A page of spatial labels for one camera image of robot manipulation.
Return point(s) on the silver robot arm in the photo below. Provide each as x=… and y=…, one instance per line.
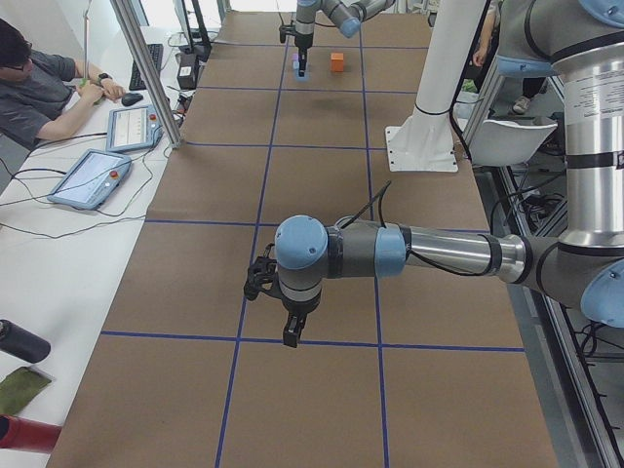
x=582, y=268
x=347, y=19

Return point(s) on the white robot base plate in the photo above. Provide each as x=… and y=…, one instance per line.
x=419, y=151

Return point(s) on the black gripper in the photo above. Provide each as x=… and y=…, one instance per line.
x=298, y=310
x=302, y=42

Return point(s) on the teach pendant near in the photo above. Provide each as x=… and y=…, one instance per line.
x=91, y=180

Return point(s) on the aluminium frame post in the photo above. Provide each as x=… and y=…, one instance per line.
x=130, y=27

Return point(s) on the seated person grey shirt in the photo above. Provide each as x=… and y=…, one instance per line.
x=47, y=97

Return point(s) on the black power adapter box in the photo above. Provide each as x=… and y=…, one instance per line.
x=187, y=74

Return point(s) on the red bottle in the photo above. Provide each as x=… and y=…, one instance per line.
x=28, y=435

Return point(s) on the teach pendant far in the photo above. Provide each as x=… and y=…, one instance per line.
x=133, y=128

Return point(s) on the green cloth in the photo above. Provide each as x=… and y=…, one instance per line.
x=20, y=387

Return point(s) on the orange foam block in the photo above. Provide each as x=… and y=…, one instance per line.
x=336, y=62

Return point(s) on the black computer mouse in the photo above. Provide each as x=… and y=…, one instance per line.
x=130, y=99

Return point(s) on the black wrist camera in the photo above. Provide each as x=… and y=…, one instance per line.
x=262, y=277
x=286, y=31

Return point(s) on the teach pendant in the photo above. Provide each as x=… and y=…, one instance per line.
x=91, y=180
x=133, y=128

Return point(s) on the black water bottle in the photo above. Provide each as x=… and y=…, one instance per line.
x=23, y=344

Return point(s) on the light blue foam block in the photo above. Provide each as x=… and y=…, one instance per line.
x=299, y=75

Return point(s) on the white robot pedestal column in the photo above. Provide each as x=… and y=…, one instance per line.
x=457, y=28

